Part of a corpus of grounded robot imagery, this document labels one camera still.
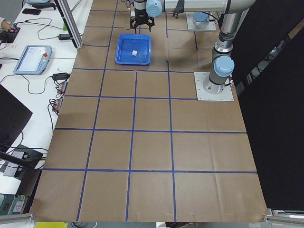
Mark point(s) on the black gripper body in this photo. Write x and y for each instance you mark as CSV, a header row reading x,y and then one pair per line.
x,y
141,14

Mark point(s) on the white block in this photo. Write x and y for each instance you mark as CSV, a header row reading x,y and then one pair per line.
x,y
134,53

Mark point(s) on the blue plastic tray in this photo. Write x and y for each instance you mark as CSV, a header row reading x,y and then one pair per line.
x,y
133,49

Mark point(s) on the person hand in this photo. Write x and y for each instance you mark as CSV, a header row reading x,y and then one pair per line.
x,y
4,25

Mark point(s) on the black power adapter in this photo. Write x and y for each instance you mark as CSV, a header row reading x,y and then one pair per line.
x,y
63,36

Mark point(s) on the black smartphone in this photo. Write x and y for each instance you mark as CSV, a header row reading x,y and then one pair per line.
x,y
31,11

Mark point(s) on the teach pendant tablet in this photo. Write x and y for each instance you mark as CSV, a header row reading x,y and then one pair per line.
x,y
33,60

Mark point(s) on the black monitor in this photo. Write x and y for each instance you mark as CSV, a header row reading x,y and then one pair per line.
x,y
14,116

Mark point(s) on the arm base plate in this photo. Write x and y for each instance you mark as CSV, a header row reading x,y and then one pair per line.
x,y
204,27
208,91

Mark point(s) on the aluminium frame post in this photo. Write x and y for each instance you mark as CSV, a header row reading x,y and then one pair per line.
x,y
69,22

